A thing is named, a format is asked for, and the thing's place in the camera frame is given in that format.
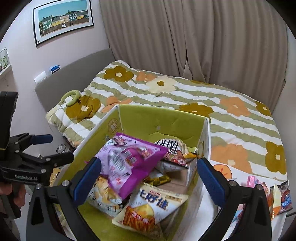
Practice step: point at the white cup on shelf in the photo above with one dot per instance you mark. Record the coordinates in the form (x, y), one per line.
(4, 58)

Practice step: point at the green ring toy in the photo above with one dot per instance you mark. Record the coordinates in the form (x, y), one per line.
(74, 94)

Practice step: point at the cheese sticks snack bag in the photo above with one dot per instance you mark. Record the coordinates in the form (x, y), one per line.
(147, 207)

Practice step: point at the dark blue red snack bag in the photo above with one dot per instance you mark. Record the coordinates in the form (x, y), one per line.
(286, 203)

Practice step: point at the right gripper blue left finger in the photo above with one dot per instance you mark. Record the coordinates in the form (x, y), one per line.
(42, 220)

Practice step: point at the grey potato chip bag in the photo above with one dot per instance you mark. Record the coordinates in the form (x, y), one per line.
(102, 197)

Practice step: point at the orange cream snack bag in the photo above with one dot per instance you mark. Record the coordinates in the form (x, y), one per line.
(274, 201)

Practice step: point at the white blue wall device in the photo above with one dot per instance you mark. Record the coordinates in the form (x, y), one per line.
(45, 74)

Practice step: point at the pink marshmallow snack bag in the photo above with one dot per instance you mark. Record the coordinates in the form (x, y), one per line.
(252, 181)

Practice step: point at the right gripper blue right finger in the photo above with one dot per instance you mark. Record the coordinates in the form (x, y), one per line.
(255, 223)

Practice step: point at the beige curtain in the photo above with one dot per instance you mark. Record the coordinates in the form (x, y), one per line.
(241, 45)

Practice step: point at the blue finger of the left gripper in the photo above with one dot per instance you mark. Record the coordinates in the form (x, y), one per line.
(41, 139)

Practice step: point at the floral striped quilt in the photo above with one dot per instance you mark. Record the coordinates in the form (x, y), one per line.
(243, 132)

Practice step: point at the green cardboard box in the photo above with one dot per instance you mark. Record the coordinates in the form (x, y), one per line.
(149, 124)

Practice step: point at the person left hand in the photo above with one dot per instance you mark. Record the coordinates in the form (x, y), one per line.
(13, 199)

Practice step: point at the framed houses picture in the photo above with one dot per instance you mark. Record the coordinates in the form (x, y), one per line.
(59, 17)

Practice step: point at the purple snack bag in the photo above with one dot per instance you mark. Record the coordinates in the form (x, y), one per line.
(126, 161)

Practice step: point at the grey headboard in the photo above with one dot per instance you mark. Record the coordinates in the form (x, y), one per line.
(74, 76)

